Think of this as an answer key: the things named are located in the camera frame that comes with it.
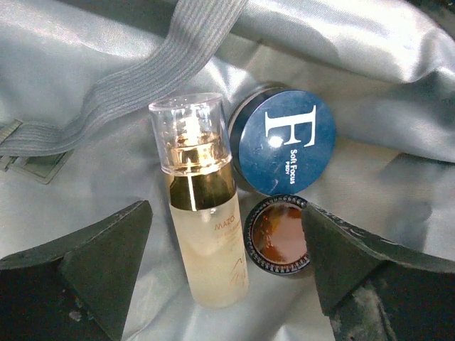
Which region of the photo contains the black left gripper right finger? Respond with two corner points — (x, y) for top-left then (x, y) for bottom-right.
(302, 205), (454, 340)

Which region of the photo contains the small dark cosmetic bottle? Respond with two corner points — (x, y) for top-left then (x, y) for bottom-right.
(243, 195), (310, 276)

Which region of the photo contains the gold perfume spray bottle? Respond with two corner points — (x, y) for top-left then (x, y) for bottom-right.
(149, 93), (249, 308)

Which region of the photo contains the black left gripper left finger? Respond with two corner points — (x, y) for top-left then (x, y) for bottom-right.
(1, 200), (153, 340)

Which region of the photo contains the space astronaut kids suitcase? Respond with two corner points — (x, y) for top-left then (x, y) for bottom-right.
(1, 1), (454, 340)

